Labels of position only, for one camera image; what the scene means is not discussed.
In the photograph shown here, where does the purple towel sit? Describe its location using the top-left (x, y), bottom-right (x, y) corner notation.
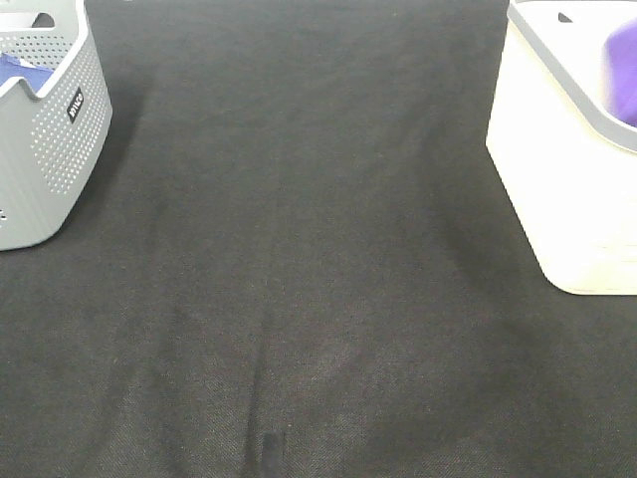
top-left (604, 20), bottom-right (636, 126)

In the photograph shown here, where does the black fabric table cloth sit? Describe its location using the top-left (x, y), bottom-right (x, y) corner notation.
top-left (1, 1), bottom-right (636, 477)

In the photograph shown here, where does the white plastic basket grey rim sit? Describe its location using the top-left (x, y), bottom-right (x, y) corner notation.
top-left (486, 1), bottom-right (636, 296)

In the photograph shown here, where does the grey perforated plastic basket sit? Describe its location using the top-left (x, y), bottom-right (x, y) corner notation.
top-left (1, 1), bottom-right (112, 251)

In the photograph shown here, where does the blue towel in basket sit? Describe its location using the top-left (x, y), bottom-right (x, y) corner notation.
top-left (1, 52), bottom-right (55, 101)

